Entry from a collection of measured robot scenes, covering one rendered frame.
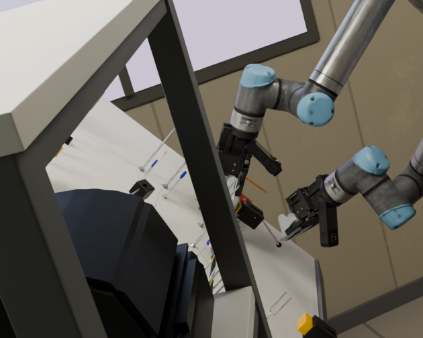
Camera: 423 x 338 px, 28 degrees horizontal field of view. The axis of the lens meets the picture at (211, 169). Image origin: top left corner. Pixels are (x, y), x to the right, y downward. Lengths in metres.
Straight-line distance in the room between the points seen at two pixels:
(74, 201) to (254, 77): 1.07
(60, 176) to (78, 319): 1.34
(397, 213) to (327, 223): 0.18
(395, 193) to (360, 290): 1.80
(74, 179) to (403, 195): 0.74
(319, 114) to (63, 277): 1.45
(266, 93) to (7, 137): 1.58
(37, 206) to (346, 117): 3.10
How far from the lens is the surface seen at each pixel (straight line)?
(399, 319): 3.75
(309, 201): 2.06
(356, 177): 1.96
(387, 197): 1.95
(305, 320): 1.81
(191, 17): 3.17
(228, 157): 2.00
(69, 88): 0.48
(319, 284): 2.29
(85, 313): 0.45
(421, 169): 2.02
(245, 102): 1.96
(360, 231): 3.64
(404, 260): 3.80
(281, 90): 1.97
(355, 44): 1.87
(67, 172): 1.81
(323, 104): 1.84
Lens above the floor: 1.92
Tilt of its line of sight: 18 degrees down
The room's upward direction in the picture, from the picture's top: 17 degrees counter-clockwise
